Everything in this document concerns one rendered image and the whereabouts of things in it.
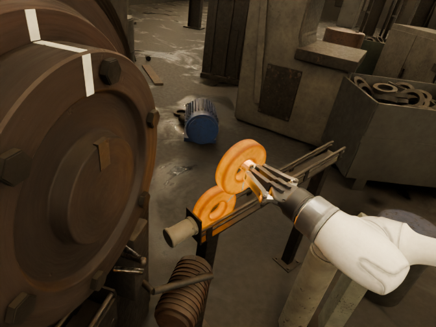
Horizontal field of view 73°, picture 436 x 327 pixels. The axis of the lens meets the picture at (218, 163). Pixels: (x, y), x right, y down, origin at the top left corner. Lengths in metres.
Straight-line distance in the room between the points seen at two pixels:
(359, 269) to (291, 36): 2.49
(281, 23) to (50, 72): 2.75
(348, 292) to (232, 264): 0.64
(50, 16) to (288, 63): 2.71
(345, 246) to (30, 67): 0.54
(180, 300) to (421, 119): 2.07
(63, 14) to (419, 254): 0.73
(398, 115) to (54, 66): 2.30
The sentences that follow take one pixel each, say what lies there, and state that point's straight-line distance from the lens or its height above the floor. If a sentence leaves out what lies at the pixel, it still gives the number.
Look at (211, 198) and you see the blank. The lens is 0.87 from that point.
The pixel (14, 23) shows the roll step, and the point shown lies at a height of 1.27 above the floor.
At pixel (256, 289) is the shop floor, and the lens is 1.65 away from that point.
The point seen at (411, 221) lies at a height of 0.43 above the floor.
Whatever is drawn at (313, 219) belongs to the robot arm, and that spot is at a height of 0.94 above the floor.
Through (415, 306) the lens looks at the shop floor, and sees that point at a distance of 2.01.
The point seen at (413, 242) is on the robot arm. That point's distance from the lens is 0.76.
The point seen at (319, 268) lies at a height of 0.48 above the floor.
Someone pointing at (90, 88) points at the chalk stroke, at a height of 1.22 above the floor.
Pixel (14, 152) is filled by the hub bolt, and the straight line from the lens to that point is 0.23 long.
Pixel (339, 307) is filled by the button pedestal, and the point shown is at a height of 0.24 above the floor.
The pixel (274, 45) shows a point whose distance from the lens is 2.96.
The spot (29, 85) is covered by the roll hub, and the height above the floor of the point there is 1.24.
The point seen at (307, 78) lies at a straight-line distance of 2.91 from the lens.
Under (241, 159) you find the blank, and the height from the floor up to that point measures 0.95.
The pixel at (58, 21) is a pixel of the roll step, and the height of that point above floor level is 1.27.
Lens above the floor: 1.32
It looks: 32 degrees down
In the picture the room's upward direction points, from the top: 9 degrees clockwise
